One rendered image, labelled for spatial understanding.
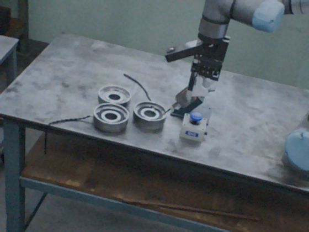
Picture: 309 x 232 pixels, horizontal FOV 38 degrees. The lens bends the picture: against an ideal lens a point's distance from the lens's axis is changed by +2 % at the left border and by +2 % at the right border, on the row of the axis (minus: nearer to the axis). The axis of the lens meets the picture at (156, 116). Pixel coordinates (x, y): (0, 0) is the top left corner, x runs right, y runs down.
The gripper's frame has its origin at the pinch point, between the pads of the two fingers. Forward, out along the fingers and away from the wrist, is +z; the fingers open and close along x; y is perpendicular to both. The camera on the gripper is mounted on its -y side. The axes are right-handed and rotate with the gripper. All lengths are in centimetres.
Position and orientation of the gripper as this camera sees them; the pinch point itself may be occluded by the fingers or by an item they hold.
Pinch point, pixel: (188, 95)
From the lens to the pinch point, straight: 131.0
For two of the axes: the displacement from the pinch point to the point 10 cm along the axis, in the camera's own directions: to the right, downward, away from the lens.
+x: 2.3, -5.2, 8.2
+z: -1.6, 8.1, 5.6
